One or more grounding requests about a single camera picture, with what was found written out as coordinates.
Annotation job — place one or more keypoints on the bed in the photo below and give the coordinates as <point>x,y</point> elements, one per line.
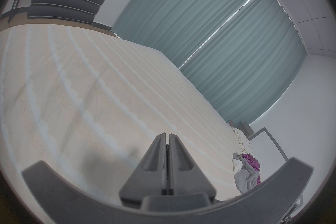
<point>78,86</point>

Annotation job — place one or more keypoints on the grey garment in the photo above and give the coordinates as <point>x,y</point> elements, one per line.
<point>246,178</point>

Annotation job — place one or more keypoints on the white printed pillow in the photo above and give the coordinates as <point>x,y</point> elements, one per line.
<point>240,136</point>

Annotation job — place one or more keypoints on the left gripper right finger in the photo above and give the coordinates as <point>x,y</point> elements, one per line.
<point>183,178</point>

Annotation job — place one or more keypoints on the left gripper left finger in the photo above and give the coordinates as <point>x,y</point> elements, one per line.
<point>152,178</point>

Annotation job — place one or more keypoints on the blue-green curtain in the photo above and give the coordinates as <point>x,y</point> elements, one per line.
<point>249,60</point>
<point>183,7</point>

